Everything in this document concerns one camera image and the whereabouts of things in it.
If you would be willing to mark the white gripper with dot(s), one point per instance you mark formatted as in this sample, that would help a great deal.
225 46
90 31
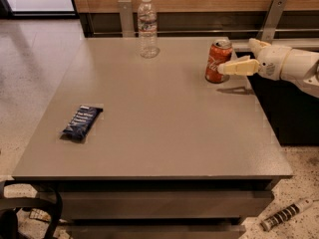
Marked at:
269 63

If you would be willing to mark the red coke can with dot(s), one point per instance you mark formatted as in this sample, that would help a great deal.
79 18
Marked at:
219 53

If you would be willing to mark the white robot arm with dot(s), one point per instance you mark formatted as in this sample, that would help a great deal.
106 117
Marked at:
301 68

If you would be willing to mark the blue rxbar blueberry bar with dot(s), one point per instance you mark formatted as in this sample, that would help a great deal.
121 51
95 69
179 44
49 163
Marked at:
81 122

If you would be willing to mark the clear plastic water bottle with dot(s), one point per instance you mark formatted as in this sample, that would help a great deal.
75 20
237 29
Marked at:
148 29

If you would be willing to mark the white power strip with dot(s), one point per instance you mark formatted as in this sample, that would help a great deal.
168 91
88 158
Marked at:
286 214

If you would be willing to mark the grey upper drawer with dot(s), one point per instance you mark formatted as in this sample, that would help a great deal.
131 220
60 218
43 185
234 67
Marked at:
162 205

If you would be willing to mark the grey drawer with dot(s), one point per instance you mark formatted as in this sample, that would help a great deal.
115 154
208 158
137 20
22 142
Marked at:
157 232
162 205

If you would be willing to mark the grey lower drawer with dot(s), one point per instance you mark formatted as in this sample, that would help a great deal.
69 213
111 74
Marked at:
157 232

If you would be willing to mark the black office chair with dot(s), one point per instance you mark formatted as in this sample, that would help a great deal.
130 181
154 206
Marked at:
29 210

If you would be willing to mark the right metal bracket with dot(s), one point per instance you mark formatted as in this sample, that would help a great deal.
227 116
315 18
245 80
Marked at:
271 21

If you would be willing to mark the metal bracket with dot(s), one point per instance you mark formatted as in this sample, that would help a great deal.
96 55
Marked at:
127 18
271 21

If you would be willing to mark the left metal bracket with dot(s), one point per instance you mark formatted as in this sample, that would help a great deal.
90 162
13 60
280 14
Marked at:
127 18

